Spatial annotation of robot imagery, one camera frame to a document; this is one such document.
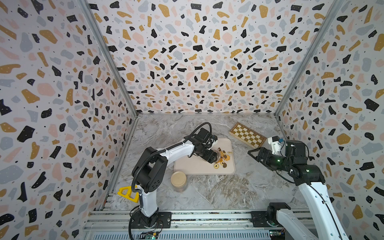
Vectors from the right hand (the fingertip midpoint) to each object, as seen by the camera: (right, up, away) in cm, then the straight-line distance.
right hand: (254, 155), depth 72 cm
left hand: (-18, -3, +18) cm, 25 cm away
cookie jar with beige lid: (-37, -14, +5) cm, 40 cm away
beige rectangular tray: (-29, -10, +19) cm, 36 cm away
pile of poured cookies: (-11, -5, +24) cm, 27 cm away
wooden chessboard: (+8, +8, +34) cm, 36 cm away
